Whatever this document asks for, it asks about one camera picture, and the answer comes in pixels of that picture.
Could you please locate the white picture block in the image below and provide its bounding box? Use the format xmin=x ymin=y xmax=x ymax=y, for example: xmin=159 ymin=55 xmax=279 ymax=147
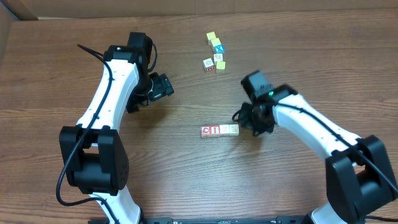
xmin=229 ymin=124 xmax=239 ymax=136
xmin=213 ymin=54 xmax=223 ymax=65

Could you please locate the white ladybug wooden block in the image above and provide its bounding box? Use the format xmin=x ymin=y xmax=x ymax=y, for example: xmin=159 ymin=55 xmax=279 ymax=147
xmin=220 ymin=124 xmax=230 ymax=136

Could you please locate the red I wooden block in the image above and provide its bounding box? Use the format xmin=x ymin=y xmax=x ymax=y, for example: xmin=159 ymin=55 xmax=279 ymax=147
xmin=210 ymin=125 xmax=220 ymax=137

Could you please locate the white block blue D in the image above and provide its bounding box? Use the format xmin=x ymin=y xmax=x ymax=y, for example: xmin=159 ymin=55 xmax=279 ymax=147
xmin=201 ymin=126 xmax=211 ymax=138

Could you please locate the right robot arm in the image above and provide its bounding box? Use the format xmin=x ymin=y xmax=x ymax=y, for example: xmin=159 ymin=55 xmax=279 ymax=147
xmin=233 ymin=70 xmax=397 ymax=223

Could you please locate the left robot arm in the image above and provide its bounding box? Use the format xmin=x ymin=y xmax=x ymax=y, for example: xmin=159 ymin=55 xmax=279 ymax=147
xmin=55 ymin=32 xmax=174 ymax=223

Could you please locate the white block red side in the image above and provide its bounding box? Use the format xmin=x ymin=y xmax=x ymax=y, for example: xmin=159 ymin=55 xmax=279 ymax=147
xmin=203 ymin=58 xmax=215 ymax=72

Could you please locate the yellow block middle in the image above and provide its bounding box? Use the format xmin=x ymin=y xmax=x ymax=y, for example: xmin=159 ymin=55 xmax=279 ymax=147
xmin=216 ymin=61 xmax=226 ymax=73

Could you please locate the blue X wooden block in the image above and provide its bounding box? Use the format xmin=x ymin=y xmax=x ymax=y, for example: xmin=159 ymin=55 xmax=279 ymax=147
xmin=213 ymin=45 xmax=225 ymax=54

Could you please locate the yellow wooden block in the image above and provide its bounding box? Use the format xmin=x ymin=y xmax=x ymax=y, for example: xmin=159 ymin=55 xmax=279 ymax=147
xmin=206 ymin=32 xmax=216 ymax=45
xmin=210 ymin=38 xmax=221 ymax=49

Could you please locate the yellow top wooden block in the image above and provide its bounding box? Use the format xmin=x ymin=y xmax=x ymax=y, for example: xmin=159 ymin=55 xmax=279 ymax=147
xmin=206 ymin=32 xmax=216 ymax=45

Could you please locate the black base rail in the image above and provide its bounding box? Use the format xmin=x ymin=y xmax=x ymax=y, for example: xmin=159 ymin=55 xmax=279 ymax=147
xmin=139 ymin=215 xmax=304 ymax=224

